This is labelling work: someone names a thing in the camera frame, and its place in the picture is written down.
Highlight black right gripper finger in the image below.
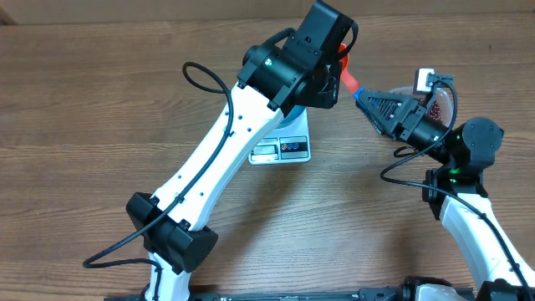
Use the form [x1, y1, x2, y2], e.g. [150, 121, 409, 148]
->
[362, 107, 385, 135]
[358, 89, 408, 121]

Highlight orange scoop with blue handle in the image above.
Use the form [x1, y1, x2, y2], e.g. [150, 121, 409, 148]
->
[339, 54, 365, 107]

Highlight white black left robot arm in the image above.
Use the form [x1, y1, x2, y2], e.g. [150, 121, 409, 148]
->
[126, 1, 359, 300]

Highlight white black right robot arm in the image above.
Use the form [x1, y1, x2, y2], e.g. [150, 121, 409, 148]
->
[354, 84, 534, 300]

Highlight blue metal bowl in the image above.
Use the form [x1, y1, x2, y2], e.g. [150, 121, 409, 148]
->
[279, 105, 306, 128]

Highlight white digital kitchen scale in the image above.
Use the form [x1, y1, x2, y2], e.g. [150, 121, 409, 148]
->
[248, 109, 312, 166]

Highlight red beans in container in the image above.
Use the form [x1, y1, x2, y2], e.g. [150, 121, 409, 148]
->
[420, 98, 444, 124]

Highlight clear plastic container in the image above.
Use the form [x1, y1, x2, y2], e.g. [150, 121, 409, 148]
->
[390, 86, 453, 126]

